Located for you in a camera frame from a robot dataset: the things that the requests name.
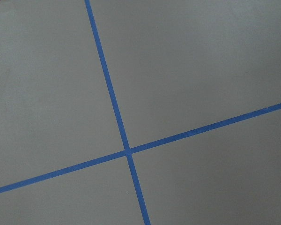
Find crossing blue tape strip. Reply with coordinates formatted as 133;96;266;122
0;103;281;194

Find long blue tape strip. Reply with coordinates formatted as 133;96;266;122
85;0;151;225

